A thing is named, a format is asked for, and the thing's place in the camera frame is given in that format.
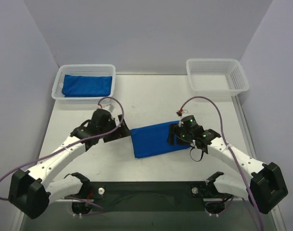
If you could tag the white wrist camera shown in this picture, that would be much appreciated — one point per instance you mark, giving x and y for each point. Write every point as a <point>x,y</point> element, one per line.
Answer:
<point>108,107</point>
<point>182,113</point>

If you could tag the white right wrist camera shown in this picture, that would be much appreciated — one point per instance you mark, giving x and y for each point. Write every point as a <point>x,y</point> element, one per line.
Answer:
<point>182,113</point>

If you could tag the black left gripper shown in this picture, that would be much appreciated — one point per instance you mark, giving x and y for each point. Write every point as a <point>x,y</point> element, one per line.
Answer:
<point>122,128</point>

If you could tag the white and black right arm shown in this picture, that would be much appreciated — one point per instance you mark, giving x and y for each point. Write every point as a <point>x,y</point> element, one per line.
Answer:
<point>262,184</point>

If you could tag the blue towels pile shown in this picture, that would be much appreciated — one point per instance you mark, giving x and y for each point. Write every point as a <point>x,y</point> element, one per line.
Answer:
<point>153,140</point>

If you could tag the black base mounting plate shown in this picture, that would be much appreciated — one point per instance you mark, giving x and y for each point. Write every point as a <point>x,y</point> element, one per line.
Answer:
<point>156,196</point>

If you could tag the white basket with towels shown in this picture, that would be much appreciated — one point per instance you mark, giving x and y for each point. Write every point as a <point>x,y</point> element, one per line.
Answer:
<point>216,77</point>

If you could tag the empty white plastic basket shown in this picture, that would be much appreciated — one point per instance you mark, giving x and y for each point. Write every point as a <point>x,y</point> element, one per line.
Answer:
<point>86,70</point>

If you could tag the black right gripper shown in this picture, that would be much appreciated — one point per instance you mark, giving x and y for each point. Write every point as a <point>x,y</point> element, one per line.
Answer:
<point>173,134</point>

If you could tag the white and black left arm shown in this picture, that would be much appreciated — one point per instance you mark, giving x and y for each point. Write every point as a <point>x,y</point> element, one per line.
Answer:
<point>32,190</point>

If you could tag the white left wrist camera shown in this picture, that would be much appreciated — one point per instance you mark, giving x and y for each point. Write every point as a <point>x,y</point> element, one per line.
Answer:
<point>108,107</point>

